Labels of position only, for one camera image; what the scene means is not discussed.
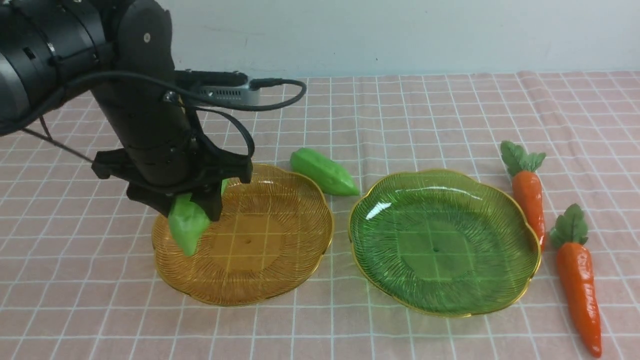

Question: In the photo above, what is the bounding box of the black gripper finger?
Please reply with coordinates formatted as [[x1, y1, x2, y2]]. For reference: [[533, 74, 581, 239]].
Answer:
[[198, 184, 223, 223], [126, 193, 174, 218]]

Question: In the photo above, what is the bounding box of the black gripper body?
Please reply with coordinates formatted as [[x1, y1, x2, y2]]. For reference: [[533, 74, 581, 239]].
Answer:
[[91, 145, 253, 199]]

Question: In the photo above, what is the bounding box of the green toy cucumber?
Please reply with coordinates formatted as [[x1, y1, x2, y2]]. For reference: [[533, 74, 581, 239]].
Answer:
[[289, 147, 361, 197], [167, 179, 228, 256]]

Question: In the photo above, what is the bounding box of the orange toy carrot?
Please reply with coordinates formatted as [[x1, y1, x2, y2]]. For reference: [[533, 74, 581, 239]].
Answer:
[[500, 140, 547, 251], [549, 203, 602, 359]]

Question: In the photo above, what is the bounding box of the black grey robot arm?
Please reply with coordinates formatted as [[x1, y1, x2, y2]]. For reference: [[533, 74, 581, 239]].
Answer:
[[1, 0, 255, 222]]

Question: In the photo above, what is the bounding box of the amber plastic plate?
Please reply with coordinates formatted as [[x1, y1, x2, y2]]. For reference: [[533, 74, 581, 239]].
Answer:
[[151, 164, 335, 307]]

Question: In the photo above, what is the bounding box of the pink checked tablecloth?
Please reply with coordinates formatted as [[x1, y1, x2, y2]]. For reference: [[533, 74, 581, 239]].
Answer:
[[0, 71, 640, 360]]

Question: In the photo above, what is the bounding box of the green plastic plate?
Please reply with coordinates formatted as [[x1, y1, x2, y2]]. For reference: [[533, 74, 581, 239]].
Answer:
[[348, 169, 542, 318]]

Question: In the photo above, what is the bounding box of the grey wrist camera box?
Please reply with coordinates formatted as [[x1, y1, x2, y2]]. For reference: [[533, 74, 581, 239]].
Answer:
[[174, 69, 260, 106]]

